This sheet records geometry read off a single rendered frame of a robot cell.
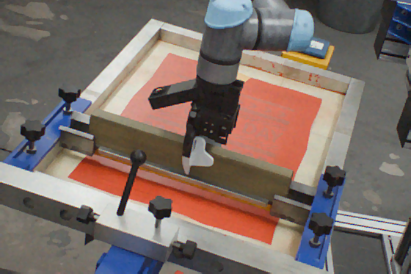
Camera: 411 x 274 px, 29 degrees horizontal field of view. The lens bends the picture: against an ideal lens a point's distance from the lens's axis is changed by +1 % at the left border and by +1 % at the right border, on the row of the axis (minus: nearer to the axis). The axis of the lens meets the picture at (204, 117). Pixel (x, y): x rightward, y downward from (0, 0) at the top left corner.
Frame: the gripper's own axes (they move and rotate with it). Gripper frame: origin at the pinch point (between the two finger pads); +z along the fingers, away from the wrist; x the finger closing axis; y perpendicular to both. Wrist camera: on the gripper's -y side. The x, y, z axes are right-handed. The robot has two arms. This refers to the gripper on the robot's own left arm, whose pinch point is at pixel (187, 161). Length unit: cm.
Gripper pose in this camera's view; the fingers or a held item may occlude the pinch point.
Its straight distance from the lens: 155.9
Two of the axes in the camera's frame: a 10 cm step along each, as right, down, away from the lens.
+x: 2.8, -4.7, 8.4
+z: -1.7, 8.4, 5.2
